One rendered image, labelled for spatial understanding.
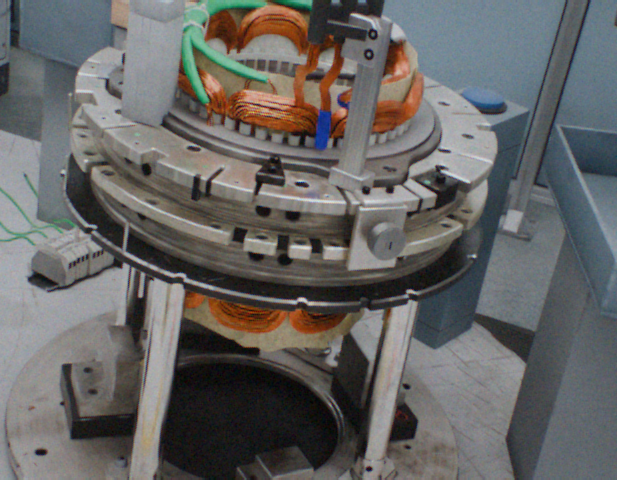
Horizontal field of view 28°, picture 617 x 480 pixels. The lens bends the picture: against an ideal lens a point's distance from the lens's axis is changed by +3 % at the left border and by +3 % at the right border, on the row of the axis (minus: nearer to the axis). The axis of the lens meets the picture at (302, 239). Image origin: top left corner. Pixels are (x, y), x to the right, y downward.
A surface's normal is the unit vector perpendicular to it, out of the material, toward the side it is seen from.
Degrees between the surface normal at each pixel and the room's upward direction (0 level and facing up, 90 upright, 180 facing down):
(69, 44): 90
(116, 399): 90
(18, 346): 0
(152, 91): 90
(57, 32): 90
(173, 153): 0
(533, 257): 0
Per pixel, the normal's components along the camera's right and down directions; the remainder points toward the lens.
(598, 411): -0.01, 0.47
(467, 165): 0.16, -0.87
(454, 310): 0.75, 0.41
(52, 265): -0.58, 0.30
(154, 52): -0.36, 0.39
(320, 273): 0.24, 0.49
